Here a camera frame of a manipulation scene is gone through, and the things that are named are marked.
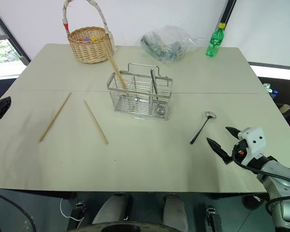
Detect green plastic bottle yellow cap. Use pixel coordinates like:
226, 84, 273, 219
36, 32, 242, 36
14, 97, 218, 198
205, 22, 226, 58

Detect metal spoon with black handle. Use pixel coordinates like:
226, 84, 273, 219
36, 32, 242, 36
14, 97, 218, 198
189, 111, 218, 145

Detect wooden chopstick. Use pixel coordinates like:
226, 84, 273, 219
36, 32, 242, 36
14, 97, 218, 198
39, 92, 72, 143
107, 45, 128, 89
105, 44, 126, 89
83, 100, 109, 145

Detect wicker basket with wrapped handle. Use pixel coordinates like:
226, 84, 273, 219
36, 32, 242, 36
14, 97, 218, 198
61, 0, 116, 64

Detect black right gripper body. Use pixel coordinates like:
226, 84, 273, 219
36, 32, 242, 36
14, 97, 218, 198
228, 137, 248, 163

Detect clear plastic bag with parts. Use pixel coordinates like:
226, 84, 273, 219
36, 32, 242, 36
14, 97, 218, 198
137, 25, 205, 64

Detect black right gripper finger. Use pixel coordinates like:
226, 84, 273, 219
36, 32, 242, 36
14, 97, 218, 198
225, 126, 242, 140
206, 137, 232, 165

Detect blue capped bottle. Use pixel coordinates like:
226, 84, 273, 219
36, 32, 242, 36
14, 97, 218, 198
262, 83, 280, 99

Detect black slanted pole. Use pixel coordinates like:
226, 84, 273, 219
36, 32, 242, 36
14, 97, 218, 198
219, 0, 238, 26

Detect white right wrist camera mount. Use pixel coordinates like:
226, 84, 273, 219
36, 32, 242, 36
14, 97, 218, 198
236, 127, 267, 168

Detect black table leg bracket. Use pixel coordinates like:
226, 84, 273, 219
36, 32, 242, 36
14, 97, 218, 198
71, 200, 87, 227
204, 204, 223, 232

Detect white thin cable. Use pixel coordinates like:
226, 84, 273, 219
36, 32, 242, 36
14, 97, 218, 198
59, 197, 86, 222

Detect metal wire cutlery caddy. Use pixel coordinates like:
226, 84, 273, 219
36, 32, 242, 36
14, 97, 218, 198
106, 62, 173, 121

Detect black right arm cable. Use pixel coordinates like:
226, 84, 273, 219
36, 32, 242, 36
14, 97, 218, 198
233, 151, 290, 216

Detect grey rounded robot foot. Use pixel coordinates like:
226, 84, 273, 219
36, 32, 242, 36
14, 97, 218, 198
91, 193, 134, 225
161, 192, 189, 232

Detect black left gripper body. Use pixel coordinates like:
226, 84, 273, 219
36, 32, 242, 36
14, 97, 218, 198
0, 96, 12, 119

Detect metal cutlery piece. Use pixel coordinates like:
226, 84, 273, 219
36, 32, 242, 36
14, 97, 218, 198
150, 68, 159, 101

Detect dark window frame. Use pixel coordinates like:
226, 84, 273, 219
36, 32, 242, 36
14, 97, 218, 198
0, 0, 31, 66

